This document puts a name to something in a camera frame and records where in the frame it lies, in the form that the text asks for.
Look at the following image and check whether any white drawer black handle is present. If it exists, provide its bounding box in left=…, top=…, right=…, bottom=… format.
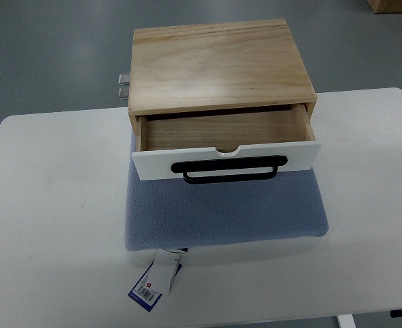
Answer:
left=132, top=104, right=321, bottom=184

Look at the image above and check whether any wooden drawer cabinet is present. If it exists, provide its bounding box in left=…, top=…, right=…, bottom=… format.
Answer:
left=128, top=19, right=317, bottom=131

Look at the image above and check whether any blue mesh cushion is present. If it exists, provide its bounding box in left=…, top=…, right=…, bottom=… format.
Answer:
left=123, top=133, right=330, bottom=253

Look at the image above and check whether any lower grey metal clamp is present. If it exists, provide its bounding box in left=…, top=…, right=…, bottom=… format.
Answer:
left=119, top=87, right=129, bottom=100

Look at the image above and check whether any grey metal clamp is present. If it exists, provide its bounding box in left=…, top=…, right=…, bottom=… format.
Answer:
left=119, top=87, right=129, bottom=100
left=118, top=73, right=130, bottom=85

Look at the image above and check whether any upper grey metal clamp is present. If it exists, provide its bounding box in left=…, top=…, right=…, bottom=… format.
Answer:
left=118, top=73, right=130, bottom=85

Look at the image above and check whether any white blue product tag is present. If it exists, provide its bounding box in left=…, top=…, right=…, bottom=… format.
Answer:
left=128, top=248, right=188, bottom=312

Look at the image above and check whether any white table leg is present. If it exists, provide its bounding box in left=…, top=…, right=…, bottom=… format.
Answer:
left=336, top=314, right=356, bottom=328

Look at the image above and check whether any cardboard box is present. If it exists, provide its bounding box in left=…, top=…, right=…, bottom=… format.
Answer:
left=367, top=0, right=402, bottom=14

